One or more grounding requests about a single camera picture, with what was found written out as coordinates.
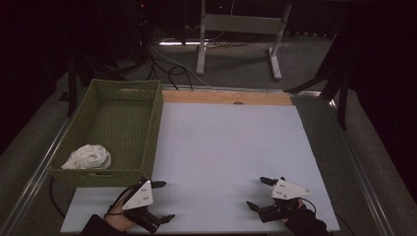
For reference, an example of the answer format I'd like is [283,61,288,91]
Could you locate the white table mat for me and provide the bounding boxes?
[60,101,341,235]

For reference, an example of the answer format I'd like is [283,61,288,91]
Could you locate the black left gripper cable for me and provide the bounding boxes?
[48,176,67,220]

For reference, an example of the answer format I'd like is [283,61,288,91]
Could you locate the wooden board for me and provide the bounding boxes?
[161,89,293,107]

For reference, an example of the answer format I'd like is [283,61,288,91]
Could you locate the person's left hand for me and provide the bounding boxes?
[104,201,137,232]

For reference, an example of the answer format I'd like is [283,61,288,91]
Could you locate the white metal desk frame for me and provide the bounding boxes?
[195,0,294,82]

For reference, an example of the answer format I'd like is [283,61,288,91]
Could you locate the floor cables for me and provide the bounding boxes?
[139,38,212,91]

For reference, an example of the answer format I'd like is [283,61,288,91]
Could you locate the person's right hand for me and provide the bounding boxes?
[282,202,321,236]

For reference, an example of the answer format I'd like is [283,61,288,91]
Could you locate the black stand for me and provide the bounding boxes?
[58,53,130,119]
[282,30,351,131]

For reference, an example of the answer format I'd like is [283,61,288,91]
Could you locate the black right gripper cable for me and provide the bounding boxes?
[298,197,357,236]

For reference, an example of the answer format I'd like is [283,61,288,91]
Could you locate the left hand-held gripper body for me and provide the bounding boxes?
[121,177,162,235]

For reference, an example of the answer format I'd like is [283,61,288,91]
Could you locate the white cloth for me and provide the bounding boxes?
[60,144,112,171]

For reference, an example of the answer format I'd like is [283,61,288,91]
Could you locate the green woven basket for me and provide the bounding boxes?
[47,78,164,190]

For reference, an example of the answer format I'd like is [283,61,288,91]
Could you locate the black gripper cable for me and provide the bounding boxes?
[298,197,357,236]
[48,176,67,220]

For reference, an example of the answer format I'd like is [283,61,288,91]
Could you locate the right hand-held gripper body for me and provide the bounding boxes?
[258,177,312,225]

